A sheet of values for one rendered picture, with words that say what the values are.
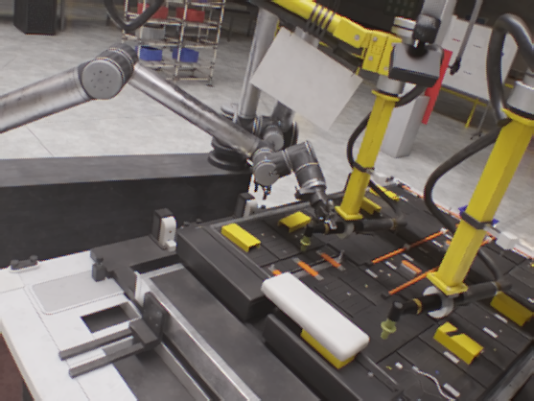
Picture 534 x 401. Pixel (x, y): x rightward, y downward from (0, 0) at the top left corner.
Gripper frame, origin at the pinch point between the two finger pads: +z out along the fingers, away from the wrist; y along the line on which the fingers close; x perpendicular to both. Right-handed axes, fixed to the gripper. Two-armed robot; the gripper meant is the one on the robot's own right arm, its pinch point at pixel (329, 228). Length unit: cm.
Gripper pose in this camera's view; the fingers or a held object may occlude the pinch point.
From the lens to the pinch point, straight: 186.0
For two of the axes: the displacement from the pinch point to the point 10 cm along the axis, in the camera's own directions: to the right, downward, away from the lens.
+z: 2.6, 8.6, -4.4
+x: -8.9, 0.3, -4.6
